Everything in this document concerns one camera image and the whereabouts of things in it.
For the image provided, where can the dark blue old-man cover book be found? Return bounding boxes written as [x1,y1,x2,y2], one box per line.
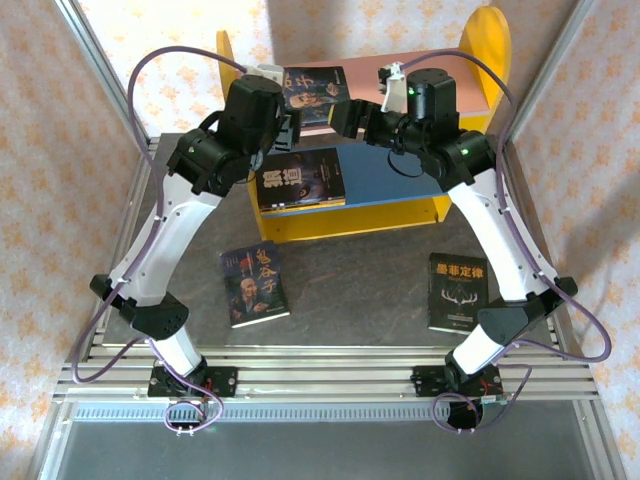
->
[219,240,291,329]
[283,66,350,127]

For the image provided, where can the black wolf eyes book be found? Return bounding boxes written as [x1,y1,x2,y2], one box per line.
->
[254,147,347,209]

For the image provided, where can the black antler cover book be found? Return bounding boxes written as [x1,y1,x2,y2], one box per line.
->
[427,252,489,335]

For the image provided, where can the yellow pink blue bookshelf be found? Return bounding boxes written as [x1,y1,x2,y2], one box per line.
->
[215,5,512,245]

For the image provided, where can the yellow cartoon cover book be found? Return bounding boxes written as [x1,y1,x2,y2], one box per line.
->
[260,202,347,214]

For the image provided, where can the aluminium mounting rails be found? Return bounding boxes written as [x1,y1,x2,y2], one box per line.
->
[53,343,600,402]

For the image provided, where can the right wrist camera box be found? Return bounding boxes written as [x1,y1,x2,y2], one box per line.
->
[377,60,407,114]

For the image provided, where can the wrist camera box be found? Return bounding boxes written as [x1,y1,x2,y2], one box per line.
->
[243,62,285,86]
[377,60,407,114]

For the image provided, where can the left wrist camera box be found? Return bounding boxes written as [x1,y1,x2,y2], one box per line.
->
[243,62,285,86]

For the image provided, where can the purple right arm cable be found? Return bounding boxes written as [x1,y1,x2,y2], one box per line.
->
[399,49,612,435]

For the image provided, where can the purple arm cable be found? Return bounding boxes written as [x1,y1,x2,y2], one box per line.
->
[399,49,612,435]
[72,45,225,435]

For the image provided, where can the aluminium table edge rail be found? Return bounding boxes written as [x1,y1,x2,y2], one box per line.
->
[27,142,161,480]
[497,134,629,480]

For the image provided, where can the aluminium frame post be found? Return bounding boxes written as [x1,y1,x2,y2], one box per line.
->
[498,0,601,149]
[53,0,161,151]

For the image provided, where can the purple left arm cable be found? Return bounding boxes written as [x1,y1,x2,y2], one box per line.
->
[72,45,225,435]

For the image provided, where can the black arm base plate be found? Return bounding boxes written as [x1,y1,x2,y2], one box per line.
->
[148,366,238,400]
[410,364,503,400]

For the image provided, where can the grey slotted cable duct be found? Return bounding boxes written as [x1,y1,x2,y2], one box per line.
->
[67,402,576,422]

